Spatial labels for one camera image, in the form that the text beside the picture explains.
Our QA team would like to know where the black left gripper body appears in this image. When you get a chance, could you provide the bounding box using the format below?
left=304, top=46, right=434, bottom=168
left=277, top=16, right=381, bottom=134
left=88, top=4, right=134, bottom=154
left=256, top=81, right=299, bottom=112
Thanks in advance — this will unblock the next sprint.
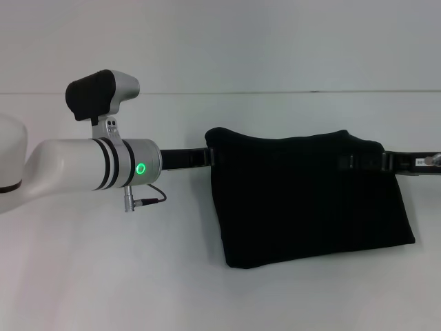
left=159, top=147, right=205, bottom=172

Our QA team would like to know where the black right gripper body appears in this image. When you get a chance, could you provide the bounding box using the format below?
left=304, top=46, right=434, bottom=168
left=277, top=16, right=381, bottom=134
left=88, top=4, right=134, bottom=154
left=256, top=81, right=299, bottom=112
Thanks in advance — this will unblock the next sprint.
left=401, top=151, right=441, bottom=177

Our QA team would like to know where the black shirt with FREE print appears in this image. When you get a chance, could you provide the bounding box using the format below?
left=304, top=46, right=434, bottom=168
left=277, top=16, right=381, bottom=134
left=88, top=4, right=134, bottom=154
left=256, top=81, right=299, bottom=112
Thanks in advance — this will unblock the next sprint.
left=204, top=126, right=418, bottom=270

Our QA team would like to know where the left gripper cable with plug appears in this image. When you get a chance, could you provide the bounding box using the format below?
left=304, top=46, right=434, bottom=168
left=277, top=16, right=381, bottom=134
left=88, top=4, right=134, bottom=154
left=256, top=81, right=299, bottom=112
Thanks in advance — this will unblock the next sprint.
left=123, top=182, right=167, bottom=214

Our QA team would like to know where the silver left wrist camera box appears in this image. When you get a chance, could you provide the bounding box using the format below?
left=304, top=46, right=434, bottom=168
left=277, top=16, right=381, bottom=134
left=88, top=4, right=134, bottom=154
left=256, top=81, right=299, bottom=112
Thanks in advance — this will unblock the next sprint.
left=64, top=68, right=141, bottom=139

